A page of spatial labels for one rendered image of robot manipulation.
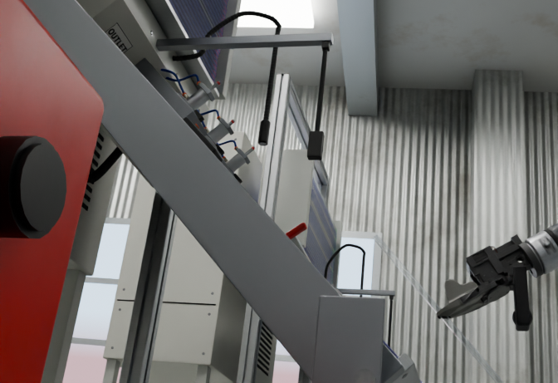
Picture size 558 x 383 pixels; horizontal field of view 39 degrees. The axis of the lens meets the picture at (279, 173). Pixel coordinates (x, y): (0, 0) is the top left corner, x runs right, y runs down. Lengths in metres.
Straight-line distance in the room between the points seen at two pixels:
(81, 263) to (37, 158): 1.20
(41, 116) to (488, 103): 5.05
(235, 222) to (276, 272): 0.06
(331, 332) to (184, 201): 0.20
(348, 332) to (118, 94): 0.35
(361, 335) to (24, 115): 0.34
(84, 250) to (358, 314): 0.97
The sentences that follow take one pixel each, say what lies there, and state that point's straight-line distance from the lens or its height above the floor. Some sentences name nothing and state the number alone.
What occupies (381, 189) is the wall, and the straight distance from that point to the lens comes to 5.32.
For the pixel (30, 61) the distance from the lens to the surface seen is 0.35.
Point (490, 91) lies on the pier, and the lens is 5.40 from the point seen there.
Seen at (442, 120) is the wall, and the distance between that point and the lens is 5.56.
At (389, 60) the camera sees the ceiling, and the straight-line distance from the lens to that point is 5.39.
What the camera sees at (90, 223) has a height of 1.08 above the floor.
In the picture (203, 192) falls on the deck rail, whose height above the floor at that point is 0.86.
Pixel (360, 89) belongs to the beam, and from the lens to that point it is 5.27.
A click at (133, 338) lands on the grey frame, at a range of 1.48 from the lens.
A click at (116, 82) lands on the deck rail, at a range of 0.82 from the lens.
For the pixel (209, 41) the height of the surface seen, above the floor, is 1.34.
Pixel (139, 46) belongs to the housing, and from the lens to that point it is 1.22.
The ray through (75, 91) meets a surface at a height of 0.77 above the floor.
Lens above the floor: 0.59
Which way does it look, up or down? 25 degrees up
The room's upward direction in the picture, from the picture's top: 7 degrees clockwise
